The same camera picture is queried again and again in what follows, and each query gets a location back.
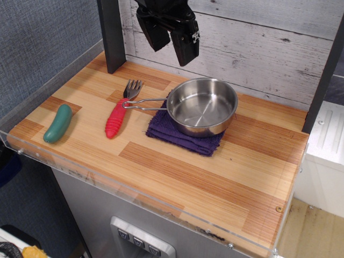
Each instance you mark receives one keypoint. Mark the silver toy fridge cabinet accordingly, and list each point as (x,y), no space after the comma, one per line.
(195,223)

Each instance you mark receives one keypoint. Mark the silver water dispenser panel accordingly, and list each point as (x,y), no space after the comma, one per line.
(144,244)

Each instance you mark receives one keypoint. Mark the dark grey right post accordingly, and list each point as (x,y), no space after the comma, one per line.
(325,80)

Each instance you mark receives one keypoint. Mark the stainless steel saucepan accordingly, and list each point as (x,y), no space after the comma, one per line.
(199,107)

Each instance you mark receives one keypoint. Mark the folded violet cloth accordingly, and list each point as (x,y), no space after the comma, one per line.
(161,127)

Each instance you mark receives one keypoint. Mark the white cabinet on right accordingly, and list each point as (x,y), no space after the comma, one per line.
(320,181)

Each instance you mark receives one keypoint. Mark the dark grey post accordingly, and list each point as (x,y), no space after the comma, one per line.
(325,80)
(110,21)

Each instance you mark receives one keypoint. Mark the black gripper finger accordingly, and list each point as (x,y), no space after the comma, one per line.
(156,36)
(186,39)

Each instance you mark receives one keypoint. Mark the green toy cucumber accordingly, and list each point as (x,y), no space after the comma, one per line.
(59,125)

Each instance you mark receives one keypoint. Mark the yellow object at corner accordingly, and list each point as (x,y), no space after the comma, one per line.
(33,252)

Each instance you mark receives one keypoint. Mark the dark grey left post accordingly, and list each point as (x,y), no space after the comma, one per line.
(110,21)

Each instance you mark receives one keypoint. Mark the red handled toy fork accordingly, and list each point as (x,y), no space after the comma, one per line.
(115,119)

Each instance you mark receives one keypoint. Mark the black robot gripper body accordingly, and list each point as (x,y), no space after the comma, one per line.
(168,14)

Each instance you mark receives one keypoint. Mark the clear acrylic guard rail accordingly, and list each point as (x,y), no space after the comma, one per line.
(254,167)

